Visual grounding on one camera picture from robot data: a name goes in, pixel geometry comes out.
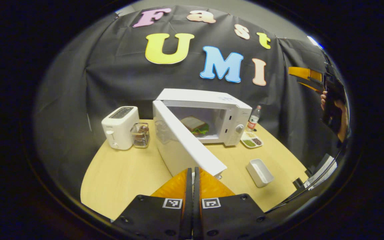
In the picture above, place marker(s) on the lettuce sandwich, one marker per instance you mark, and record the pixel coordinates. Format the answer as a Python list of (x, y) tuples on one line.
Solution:
[(195, 125)]

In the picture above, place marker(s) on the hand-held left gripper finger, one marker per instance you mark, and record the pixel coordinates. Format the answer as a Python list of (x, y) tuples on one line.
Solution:
[(197, 206), (188, 206)]

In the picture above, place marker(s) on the clear water bottle red label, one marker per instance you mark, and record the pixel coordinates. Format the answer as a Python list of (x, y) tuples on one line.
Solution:
[(253, 120)]

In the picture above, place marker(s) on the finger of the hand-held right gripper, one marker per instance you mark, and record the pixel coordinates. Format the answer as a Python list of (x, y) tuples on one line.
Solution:
[(307, 74)]

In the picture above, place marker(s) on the white toaster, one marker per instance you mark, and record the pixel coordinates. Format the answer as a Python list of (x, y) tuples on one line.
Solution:
[(120, 128)]

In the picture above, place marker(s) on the black backdrop cloth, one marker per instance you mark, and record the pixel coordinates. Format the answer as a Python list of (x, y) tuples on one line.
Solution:
[(112, 76)]

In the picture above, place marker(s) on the small ceiling light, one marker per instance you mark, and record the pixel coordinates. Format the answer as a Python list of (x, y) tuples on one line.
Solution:
[(313, 41)]

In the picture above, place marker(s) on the white divided dish of beans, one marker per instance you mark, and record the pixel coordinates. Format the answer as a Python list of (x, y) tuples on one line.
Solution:
[(251, 140)]

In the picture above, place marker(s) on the white microwave oven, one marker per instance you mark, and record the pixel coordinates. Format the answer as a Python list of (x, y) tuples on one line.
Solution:
[(185, 150)]

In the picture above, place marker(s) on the white striped panel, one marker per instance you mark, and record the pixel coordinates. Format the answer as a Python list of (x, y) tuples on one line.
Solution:
[(322, 171)]

